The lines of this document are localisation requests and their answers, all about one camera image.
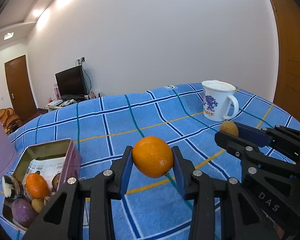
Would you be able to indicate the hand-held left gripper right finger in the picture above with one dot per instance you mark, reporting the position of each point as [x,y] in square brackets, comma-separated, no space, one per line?
[180,175]

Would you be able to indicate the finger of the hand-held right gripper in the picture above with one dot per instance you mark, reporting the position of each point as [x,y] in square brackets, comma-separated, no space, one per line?
[252,135]
[230,142]

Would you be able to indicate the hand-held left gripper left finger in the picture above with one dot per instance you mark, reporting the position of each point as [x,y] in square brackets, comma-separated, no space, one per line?
[126,172]

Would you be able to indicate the large orange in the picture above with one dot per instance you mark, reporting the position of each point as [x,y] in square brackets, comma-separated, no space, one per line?
[152,156]

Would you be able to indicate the pink metal tin box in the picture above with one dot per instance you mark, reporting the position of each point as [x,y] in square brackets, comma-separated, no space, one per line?
[71,160]

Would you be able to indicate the small orange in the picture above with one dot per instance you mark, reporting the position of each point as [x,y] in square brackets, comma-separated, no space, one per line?
[37,185]

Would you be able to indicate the purple sweet potato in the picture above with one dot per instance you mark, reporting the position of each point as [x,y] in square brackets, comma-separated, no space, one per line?
[22,212]

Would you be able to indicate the cut taro piece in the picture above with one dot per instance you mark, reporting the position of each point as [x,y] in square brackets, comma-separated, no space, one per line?
[11,185]

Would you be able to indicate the white mug with blue print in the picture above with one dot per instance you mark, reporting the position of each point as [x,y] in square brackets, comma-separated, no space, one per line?
[215,102]

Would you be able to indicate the blue checked blanket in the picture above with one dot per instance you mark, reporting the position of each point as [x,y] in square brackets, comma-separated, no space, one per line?
[115,120]

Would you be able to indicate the printed paper leaflet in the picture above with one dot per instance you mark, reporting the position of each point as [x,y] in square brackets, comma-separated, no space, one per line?
[50,167]

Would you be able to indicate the white television stand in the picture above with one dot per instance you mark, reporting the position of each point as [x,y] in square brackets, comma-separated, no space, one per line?
[57,103]

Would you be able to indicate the black television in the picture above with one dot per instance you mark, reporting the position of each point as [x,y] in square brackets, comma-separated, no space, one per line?
[71,82]

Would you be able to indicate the pink box beside television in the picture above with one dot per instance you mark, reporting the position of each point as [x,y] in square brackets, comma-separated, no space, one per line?
[57,91]

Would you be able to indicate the pink electric kettle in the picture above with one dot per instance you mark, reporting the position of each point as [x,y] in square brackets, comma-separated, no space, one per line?
[0,142]

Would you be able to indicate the brown leather sofa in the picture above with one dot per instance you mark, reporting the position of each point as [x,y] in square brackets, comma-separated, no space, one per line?
[7,117]

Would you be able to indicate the brown wooden door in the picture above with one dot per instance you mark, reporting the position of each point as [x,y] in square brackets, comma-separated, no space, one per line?
[20,87]

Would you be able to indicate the square ceiling light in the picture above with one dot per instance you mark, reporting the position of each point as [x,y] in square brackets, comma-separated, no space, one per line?
[8,35]

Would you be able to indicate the wall power socket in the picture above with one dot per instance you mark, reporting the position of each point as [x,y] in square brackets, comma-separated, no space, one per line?
[81,60]

